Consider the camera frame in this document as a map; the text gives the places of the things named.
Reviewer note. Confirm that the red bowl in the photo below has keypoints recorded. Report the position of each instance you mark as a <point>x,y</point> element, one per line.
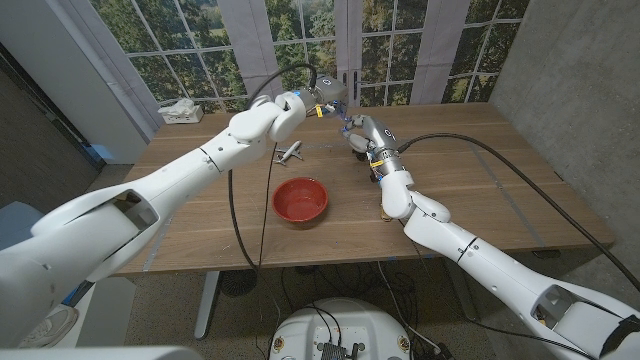
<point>300,200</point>

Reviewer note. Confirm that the white tissue box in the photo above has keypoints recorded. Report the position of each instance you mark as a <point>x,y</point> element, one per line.
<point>181,113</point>

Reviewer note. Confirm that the white toy airplane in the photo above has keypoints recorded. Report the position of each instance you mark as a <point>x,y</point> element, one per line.
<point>289,152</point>

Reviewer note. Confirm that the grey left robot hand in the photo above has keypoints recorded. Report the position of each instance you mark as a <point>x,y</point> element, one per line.
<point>327,92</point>

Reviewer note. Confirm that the grey table leg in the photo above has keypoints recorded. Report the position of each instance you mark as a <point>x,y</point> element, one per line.
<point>462,295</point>

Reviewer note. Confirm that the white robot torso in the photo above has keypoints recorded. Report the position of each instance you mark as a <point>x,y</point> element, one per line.
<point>340,325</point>

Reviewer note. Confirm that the white table leg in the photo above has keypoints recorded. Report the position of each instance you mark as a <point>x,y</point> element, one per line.
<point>206,305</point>

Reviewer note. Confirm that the clear plastic pipette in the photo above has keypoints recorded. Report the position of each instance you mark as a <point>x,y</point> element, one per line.
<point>341,110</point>

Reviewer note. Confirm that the round black floor fan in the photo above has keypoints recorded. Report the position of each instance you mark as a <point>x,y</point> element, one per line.
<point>239,283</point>

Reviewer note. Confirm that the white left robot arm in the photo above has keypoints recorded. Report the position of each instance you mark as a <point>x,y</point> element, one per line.
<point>150,195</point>

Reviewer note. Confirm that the white sneaker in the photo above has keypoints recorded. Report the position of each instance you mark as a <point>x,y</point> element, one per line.
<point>50,327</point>

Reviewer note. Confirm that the printed window backdrop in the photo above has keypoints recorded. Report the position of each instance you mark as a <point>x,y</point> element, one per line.
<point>250,45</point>

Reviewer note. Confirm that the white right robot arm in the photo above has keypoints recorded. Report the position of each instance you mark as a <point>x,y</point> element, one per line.
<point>480,260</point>

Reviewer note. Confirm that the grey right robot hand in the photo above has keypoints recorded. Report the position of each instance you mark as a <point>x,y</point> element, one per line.
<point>375,137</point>

